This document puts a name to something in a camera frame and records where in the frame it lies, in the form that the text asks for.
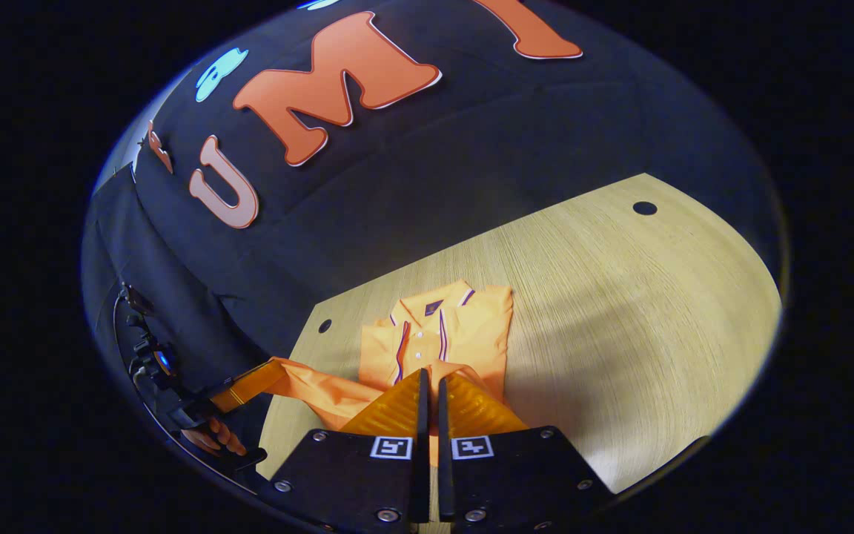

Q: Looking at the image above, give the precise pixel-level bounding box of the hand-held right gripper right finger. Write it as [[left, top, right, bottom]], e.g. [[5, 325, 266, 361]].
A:
[[438, 371, 617, 531]]

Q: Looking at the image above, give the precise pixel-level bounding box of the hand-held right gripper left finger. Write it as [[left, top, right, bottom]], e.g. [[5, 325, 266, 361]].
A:
[[268, 367, 431, 529]]

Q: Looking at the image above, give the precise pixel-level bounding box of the orange T-shirt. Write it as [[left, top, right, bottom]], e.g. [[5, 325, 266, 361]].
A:
[[245, 280, 528, 468]]

